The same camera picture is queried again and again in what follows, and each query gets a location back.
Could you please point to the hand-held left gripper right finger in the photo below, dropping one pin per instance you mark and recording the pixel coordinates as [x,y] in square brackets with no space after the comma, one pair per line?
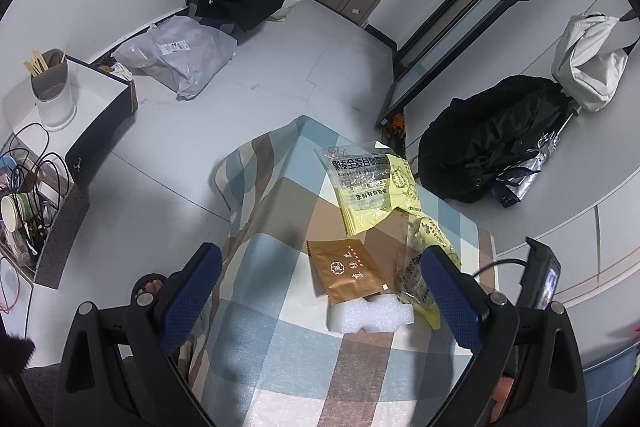
[450,297]

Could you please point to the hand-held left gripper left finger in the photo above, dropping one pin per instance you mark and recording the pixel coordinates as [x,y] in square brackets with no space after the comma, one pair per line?
[192,302]

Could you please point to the small yellow printed plastic bag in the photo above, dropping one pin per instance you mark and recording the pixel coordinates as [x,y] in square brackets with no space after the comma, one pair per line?
[435,234]

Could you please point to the white foam block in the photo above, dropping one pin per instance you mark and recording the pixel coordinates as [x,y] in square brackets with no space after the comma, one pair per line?
[370,314]

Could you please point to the brown foil packet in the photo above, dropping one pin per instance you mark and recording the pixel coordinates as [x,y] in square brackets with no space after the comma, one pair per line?
[350,272]

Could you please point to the large yellow printed plastic bag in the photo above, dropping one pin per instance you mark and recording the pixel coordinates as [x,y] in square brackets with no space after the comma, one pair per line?
[370,207]

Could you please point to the white wardrobe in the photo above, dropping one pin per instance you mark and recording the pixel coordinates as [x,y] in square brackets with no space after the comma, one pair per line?
[590,257]

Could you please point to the checkered tablecloth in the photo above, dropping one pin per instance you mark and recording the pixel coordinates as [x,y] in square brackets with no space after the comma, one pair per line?
[280,357]

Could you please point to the silver folded umbrella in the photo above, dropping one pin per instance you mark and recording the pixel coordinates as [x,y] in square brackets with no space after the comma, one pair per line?
[525,172]

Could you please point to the grey storage box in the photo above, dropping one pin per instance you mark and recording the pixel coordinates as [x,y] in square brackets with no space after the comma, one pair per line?
[65,237]

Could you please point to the large black bag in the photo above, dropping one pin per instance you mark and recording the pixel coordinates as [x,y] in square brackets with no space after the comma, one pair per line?
[480,142]

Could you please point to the orange and black tool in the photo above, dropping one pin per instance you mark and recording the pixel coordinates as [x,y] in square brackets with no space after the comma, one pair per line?
[395,129]

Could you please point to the dark fuzzy cloth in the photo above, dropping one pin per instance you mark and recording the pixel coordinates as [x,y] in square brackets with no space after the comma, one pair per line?
[15,354]

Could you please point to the navy and white box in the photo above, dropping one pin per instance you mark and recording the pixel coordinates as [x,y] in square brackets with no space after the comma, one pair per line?
[100,127]

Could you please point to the paper cup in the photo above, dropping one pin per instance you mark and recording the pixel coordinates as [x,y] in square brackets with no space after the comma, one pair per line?
[11,212]

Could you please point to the white hanging bag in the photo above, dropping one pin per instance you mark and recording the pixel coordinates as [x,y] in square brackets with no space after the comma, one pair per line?
[590,62]

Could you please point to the black framed glass door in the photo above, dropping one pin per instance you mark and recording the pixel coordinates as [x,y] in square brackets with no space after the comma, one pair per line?
[435,57]

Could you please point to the grey plastic mailing bag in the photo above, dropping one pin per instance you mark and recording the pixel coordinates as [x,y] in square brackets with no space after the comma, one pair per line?
[175,52]

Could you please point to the grey cup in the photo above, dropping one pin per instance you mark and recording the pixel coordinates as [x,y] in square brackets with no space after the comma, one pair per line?
[50,79]

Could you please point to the bundle of wooden chopsticks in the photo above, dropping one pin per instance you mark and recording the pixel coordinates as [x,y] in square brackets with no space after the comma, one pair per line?
[37,64]

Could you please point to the white pillow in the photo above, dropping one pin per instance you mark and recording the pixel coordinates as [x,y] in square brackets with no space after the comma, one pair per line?
[285,9]

